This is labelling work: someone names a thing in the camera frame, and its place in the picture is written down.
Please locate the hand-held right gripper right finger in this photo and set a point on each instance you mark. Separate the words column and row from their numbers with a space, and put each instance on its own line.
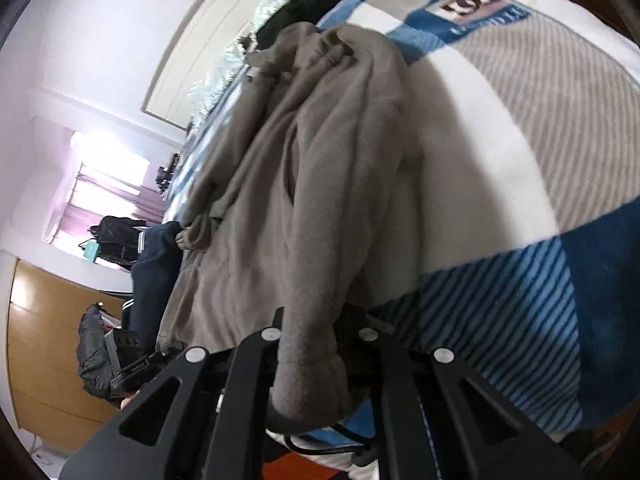
column 385, row 360

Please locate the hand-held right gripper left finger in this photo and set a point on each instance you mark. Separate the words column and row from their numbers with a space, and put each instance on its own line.
column 255, row 360

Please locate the grey zip fleece jacket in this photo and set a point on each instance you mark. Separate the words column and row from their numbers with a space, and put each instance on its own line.
column 310, row 185

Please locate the dark hanging clothes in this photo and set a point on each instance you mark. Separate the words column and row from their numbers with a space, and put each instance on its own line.
column 117, row 240

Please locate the black puffy garment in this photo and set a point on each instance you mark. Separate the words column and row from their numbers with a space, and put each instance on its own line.
column 95, row 355

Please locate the light wooden wardrobe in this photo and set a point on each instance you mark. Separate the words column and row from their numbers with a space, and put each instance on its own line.
column 45, row 340

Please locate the navy garment with white stripes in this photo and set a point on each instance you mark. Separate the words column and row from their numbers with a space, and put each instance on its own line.
column 155, row 270

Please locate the teal bag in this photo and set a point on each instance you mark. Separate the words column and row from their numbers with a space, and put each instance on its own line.
column 91, row 251

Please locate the pink window curtain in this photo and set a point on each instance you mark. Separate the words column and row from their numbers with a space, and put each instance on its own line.
column 110, row 195

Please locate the blue checked bed duvet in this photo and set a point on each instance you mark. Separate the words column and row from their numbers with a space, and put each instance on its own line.
column 500, row 160

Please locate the cream bed headboard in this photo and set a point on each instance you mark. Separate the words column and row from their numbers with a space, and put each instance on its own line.
column 200, row 60

